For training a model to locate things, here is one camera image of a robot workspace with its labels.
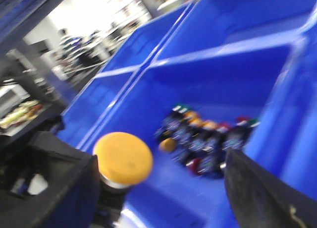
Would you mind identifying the pile of push buttons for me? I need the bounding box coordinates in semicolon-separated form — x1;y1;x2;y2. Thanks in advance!
154;104;260;178

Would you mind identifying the blue plastic bin right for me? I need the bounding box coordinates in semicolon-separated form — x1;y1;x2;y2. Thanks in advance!
56;1;194;147

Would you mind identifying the blue plastic bin left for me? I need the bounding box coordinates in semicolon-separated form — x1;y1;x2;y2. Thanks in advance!
82;35;317;228

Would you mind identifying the yellow push button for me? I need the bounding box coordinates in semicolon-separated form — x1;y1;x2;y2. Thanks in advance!
93;132;154;210

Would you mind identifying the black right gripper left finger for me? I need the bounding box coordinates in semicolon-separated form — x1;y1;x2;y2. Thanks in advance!
0;131;100;228

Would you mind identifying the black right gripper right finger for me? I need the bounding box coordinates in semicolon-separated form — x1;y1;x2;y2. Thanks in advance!
224;149;317;228

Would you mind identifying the blue bin rear left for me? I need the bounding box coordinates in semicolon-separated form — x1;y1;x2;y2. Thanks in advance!
155;0;317;60

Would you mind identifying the blue plastic bin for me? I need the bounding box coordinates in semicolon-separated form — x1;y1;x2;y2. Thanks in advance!
56;1;194;147
82;35;317;228

